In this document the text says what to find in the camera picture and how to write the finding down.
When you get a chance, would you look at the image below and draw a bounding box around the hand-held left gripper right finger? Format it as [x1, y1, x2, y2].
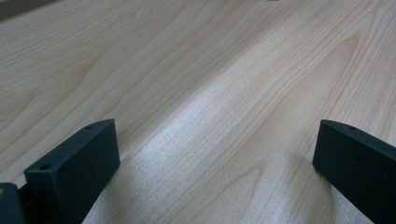
[311, 119, 396, 224]

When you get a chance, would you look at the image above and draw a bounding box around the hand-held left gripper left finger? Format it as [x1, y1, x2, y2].
[23, 118, 121, 224]

